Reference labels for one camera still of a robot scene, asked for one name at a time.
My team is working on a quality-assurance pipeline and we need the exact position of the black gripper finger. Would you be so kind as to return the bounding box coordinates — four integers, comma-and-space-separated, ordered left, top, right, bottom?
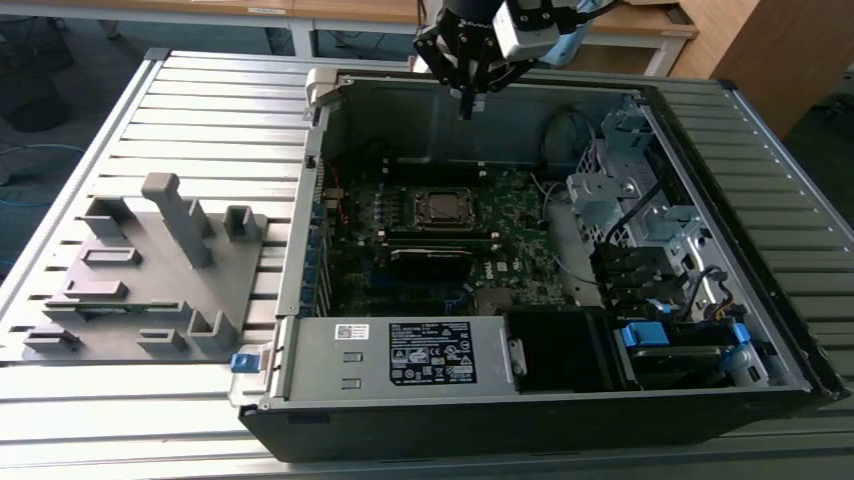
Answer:
470, 47, 539, 119
411, 27, 477, 121

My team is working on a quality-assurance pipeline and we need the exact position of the metal socket cover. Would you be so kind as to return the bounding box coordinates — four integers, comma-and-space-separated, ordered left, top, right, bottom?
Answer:
414, 188, 481, 230

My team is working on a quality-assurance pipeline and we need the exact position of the CPU socket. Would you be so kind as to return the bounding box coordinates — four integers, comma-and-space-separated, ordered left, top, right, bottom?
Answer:
411, 187, 485, 232

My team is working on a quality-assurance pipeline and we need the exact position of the white-clipped RAM slot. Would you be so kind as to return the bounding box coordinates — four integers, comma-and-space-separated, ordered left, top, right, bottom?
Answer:
385, 238, 506, 254
381, 227, 503, 240

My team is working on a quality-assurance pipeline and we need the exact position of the silver drive cage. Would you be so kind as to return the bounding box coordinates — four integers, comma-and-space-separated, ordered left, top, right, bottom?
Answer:
565, 94, 726, 307

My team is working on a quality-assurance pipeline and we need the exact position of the green motherboard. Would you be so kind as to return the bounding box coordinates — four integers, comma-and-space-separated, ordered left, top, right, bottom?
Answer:
318, 167, 587, 319

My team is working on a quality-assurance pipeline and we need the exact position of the black graphics card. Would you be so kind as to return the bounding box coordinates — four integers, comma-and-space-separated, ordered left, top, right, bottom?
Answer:
386, 247, 477, 290

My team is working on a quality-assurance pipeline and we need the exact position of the wooden cabinet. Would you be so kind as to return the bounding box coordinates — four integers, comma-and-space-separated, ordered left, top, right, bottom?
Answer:
670, 0, 854, 137

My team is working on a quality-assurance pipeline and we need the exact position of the silver chipset heatsink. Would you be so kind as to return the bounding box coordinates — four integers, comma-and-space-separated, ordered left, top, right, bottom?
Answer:
474, 288, 517, 312

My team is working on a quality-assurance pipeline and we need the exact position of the hard disk in blue carrier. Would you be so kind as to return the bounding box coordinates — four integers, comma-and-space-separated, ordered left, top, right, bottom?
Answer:
617, 319, 760, 392

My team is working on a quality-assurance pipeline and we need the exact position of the black office chair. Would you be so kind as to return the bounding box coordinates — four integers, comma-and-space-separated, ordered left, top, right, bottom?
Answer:
0, 14, 76, 134

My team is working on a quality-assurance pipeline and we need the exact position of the grey parts rack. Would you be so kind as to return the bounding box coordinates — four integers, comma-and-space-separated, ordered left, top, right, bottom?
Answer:
19, 172, 273, 364

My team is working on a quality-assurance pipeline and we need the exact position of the silver power supply unit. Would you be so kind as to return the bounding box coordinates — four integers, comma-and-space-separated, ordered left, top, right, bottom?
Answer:
283, 315, 530, 402

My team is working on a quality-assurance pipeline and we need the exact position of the green RAM stick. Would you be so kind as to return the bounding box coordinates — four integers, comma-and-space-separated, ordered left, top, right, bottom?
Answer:
74, 304, 148, 318

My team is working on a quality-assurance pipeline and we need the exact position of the black PC case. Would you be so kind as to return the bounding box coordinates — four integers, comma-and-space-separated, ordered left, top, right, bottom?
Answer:
238, 67, 853, 464

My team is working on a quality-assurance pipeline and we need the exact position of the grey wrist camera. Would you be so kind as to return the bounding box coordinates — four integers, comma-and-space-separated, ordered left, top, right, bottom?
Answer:
491, 0, 589, 64

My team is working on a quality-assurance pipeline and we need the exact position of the thick black cable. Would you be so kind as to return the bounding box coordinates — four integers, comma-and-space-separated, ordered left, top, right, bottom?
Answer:
538, 105, 599, 177

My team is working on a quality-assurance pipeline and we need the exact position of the wooden desk white frame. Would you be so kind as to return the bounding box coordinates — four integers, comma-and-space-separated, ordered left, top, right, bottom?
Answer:
293, 0, 701, 77
0, 0, 315, 59

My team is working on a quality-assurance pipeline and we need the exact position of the black drive cable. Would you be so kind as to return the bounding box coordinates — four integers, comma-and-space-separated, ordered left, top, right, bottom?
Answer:
599, 180, 667, 257

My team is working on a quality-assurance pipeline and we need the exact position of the black looped cable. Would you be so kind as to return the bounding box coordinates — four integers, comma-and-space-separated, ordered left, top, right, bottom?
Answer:
685, 266, 729, 314

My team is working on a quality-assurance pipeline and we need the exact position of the coloured wire bundle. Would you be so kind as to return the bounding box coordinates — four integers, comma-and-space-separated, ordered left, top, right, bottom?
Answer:
704, 292, 746, 324

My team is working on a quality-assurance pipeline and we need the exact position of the blue floor cable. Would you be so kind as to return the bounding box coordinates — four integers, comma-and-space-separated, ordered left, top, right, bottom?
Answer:
0, 142, 90, 209

